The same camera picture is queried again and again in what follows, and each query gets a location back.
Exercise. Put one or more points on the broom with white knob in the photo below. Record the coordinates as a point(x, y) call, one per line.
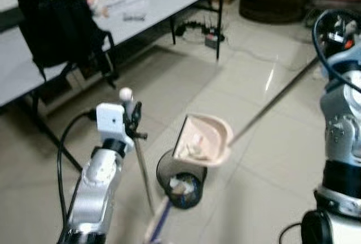
point(145, 171)

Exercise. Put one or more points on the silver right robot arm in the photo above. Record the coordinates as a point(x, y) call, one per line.
point(341, 120)

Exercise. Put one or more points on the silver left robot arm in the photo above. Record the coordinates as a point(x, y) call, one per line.
point(96, 193)

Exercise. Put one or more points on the black mesh waste bin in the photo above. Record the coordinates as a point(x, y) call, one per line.
point(168, 168)

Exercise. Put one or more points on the swept rubbish pile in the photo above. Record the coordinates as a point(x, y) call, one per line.
point(198, 149)

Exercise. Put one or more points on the crumpled white paper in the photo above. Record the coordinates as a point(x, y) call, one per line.
point(181, 186)

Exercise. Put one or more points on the dark round ottoman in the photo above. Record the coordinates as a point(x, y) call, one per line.
point(273, 1)

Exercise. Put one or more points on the pair of glasses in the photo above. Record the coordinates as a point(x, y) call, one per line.
point(134, 16)

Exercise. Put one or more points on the black power strip with plugs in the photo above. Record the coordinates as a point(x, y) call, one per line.
point(212, 39)

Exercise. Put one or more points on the small pale doll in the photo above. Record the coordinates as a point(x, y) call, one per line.
point(98, 5)

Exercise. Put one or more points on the black backpack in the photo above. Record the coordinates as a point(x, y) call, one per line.
point(56, 29)

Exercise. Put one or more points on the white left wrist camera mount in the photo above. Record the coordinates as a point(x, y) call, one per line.
point(110, 118)

